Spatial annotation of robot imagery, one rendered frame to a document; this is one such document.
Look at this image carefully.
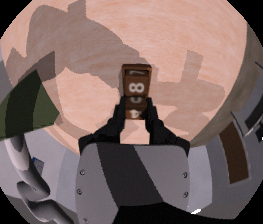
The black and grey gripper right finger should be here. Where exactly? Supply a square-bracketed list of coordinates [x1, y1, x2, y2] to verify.
[145, 97, 190, 158]

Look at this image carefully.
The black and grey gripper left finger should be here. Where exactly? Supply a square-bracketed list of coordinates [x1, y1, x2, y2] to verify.
[78, 96, 126, 156]

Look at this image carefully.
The brown number cube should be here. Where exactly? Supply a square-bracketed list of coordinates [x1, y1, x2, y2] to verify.
[124, 69, 149, 97]
[125, 96, 147, 120]

